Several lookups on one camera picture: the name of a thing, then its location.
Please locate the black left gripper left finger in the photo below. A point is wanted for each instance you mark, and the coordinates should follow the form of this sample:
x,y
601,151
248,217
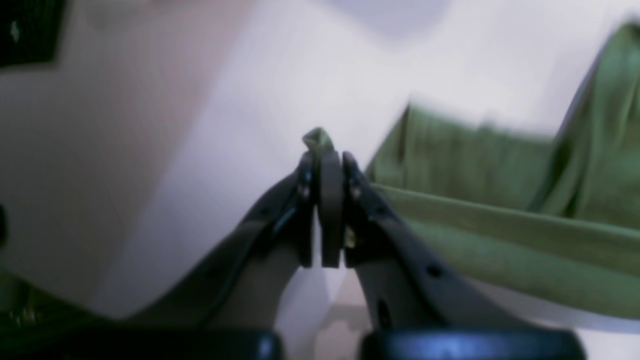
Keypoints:
x,y
225,308

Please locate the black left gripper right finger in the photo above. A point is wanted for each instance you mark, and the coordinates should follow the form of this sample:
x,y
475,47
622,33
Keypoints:
x,y
419,307

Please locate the green t-shirt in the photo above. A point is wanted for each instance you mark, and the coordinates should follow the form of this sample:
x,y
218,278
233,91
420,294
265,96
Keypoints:
x,y
555,218

